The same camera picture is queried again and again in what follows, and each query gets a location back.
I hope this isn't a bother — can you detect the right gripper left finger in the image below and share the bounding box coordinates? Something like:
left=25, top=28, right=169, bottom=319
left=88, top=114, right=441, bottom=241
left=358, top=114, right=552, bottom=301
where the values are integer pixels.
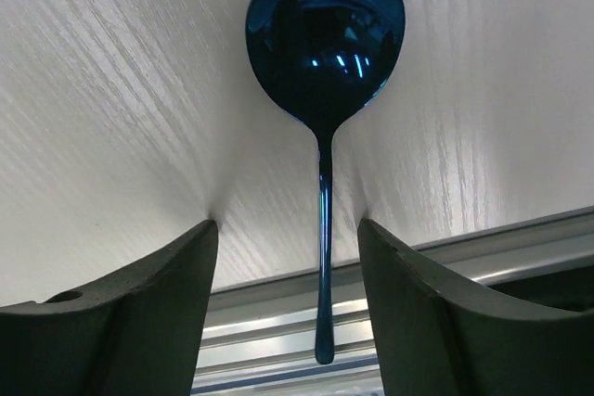
left=1, top=220, right=218, bottom=395

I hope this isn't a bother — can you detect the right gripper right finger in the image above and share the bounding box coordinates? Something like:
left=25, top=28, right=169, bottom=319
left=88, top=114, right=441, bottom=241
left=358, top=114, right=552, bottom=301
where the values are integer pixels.
left=357, top=219, right=593, bottom=395

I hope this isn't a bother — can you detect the blue metallic spoon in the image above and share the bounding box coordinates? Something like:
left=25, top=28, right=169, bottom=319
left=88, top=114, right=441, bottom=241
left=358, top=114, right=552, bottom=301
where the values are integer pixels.
left=245, top=0, right=406, bottom=364

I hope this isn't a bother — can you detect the aluminium front rail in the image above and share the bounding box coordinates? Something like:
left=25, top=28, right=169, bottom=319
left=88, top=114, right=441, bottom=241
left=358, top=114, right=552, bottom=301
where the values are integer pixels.
left=191, top=208, right=593, bottom=395

